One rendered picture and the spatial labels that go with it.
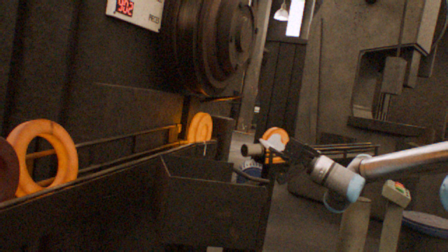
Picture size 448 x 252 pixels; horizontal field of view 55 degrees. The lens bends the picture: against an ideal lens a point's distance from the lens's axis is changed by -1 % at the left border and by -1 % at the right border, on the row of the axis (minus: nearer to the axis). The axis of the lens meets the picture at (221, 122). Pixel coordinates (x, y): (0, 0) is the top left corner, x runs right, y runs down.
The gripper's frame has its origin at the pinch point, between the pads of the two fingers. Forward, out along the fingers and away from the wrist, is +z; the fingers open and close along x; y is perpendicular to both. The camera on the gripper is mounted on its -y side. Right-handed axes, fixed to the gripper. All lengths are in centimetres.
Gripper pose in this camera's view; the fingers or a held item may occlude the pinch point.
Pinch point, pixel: (262, 143)
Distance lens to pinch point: 153.4
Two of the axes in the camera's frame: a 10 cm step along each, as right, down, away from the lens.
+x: -3.7, 0.0, -9.3
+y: 4.4, -8.8, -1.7
